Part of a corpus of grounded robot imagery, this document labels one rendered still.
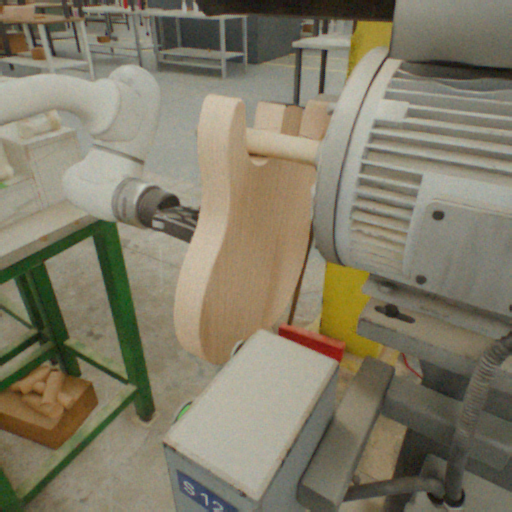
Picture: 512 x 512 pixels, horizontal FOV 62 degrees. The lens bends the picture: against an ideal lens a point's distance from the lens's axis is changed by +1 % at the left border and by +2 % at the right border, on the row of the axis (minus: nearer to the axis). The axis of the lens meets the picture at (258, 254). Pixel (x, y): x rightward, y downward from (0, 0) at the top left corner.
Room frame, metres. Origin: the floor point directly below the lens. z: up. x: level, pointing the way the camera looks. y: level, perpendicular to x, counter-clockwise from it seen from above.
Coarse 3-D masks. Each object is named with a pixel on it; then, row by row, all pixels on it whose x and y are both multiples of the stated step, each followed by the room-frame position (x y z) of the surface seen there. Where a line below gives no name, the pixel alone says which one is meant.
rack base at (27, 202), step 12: (0, 180) 0.96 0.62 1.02; (12, 180) 0.96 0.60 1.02; (24, 180) 0.97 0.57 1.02; (0, 192) 0.91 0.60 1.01; (12, 192) 0.93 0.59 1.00; (24, 192) 0.96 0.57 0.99; (36, 192) 0.98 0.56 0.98; (0, 204) 0.90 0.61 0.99; (12, 204) 0.93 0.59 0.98; (24, 204) 0.95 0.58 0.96; (36, 204) 0.97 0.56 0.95; (0, 216) 0.90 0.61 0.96; (12, 216) 0.92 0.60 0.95; (24, 216) 0.94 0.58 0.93
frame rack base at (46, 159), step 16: (0, 128) 1.11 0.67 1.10; (64, 128) 1.12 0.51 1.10; (16, 144) 1.00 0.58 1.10; (32, 144) 1.00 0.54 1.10; (48, 144) 1.04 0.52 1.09; (64, 144) 1.07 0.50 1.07; (16, 160) 1.01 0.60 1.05; (32, 160) 0.99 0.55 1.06; (48, 160) 1.03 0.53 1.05; (64, 160) 1.06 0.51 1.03; (80, 160) 1.10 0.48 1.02; (32, 176) 0.99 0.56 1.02; (48, 176) 1.02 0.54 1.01; (48, 192) 1.01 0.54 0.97
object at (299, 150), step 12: (252, 132) 0.57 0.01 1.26; (264, 132) 0.56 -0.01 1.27; (252, 144) 0.56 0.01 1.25; (264, 144) 0.55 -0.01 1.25; (276, 144) 0.54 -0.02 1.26; (288, 144) 0.53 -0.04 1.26; (300, 144) 0.52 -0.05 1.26; (312, 144) 0.52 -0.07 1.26; (276, 156) 0.54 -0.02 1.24; (288, 156) 0.53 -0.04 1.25; (300, 156) 0.52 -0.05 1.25; (312, 156) 0.51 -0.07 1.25
